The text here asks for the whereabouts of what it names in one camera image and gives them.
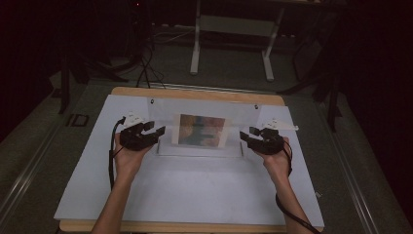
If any person's left hand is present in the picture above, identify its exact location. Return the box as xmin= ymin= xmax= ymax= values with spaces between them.
xmin=113 ymin=131 xmax=154 ymax=183

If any person's right hand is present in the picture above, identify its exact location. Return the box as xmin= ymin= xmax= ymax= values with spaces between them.
xmin=255 ymin=136 xmax=293 ymax=183

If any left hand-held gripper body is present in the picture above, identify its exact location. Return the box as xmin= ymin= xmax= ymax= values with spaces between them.
xmin=119 ymin=111 xmax=160 ymax=152

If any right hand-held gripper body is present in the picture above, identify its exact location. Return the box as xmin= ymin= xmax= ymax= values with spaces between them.
xmin=248 ymin=118 xmax=300 ymax=156

